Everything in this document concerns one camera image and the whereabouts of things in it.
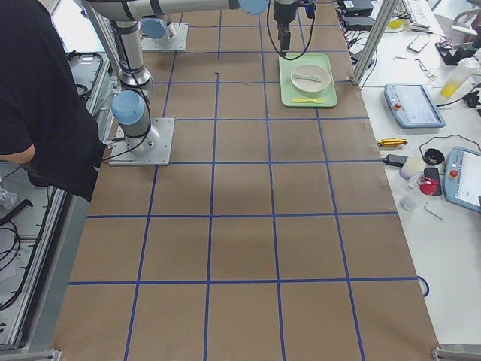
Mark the red round object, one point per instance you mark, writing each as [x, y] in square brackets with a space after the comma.
[427, 186]

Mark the yellow plastic fork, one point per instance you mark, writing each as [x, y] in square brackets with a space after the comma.
[308, 100]

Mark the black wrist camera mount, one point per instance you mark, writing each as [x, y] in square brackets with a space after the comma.
[310, 8]

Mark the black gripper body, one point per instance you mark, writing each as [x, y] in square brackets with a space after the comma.
[284, 12]

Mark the round white plate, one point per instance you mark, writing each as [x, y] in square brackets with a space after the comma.
[308, 86]

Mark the smartphone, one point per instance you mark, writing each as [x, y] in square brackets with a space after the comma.
[418, 44]

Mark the light green tray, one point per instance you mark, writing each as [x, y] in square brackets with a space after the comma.
[288, 91]

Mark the bottle of yellow liquid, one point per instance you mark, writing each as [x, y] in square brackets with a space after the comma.
[464, 69]

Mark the pale green plastic spoon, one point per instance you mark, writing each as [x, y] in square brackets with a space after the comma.
[314, 78]

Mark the person in black clothes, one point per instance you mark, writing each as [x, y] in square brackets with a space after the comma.
[45, 126]

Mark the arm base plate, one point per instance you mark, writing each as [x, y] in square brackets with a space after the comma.
[155, 149]
[176, 44]

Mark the aluminium frame post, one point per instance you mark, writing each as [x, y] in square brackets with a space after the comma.
[381, 21]

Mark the white paper cup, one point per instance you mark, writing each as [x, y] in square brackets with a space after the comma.
[412, 167]

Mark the blue teach pendant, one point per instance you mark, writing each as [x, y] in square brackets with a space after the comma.
[462, 178]
[412, 106]

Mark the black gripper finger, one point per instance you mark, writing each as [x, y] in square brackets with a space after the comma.
[284, 38]

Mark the black bowl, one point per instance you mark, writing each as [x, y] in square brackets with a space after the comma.
[433, 157]

